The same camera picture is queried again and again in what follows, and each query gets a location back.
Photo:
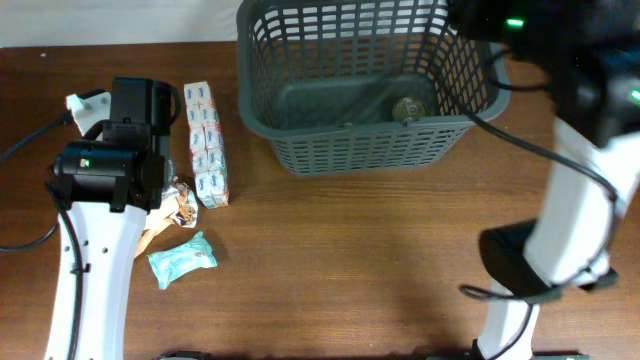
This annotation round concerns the grey plastic shopping basket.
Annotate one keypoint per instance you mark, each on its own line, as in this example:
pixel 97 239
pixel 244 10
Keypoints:
pixel 318 80

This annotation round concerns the silver tin can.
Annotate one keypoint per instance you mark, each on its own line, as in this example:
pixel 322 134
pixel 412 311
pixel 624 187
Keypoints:
pixel 409 109

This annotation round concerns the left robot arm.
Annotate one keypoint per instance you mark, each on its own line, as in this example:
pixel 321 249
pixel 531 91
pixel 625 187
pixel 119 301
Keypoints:
pixel 105 185

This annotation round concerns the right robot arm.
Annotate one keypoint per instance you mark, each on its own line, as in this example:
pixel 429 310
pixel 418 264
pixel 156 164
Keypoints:
pixel 589 51

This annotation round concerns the Kleenex tissue multipack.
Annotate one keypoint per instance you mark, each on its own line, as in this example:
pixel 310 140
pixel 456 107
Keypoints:
pixel 206 146

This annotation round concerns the crumpled beige snack bag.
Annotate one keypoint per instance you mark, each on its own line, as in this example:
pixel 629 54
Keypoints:
pixel 178 207

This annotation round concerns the teal wet wipes packet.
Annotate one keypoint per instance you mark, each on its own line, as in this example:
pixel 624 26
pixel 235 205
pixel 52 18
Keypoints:
pixel 169 265

